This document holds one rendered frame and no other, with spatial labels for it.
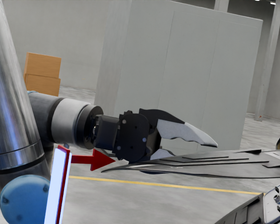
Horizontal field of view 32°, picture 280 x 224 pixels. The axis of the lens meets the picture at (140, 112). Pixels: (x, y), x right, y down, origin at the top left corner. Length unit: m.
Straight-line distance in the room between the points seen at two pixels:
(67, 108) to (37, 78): 7.85
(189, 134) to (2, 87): 0.27
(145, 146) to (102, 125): 0.10
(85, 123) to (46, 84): 7.89
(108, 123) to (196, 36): 6.39
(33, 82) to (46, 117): 7.84
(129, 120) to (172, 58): 6.17
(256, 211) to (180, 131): 0.21
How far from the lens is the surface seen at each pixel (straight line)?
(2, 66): 0.67
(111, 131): 0.65
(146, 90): 6.80
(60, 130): 0.77
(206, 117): 7.16
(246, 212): 0.85
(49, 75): 8.64
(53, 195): 0.52
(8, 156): 0.68
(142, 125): 0.72
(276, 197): 0.82
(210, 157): 0.64
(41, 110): 0.79
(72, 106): 0.78
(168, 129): 0.71
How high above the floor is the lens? 1.29
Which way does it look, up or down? 5 degrees down
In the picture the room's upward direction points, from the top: 9 degrees clockwise
